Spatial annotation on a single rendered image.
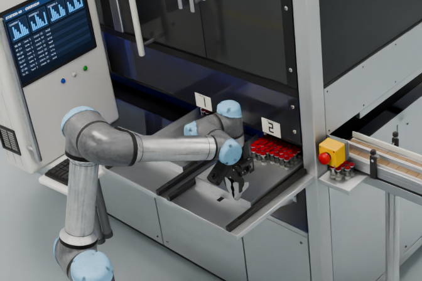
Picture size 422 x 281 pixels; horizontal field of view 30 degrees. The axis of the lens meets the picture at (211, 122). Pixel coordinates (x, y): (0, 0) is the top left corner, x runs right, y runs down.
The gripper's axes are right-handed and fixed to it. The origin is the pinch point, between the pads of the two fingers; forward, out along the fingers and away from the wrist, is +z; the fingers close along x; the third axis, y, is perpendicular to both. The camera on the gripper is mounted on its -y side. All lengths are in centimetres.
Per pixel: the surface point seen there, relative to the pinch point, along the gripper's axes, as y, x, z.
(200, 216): -11.0, 6.2, 3.5
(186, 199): -7.3, 16.6, 3.5
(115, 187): 29, 115, 60
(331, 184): 28.6, -18.7, 3.2
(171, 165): 2.4, 34.0, 1.5
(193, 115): 33, 54, 2
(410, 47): 87, -12, -22
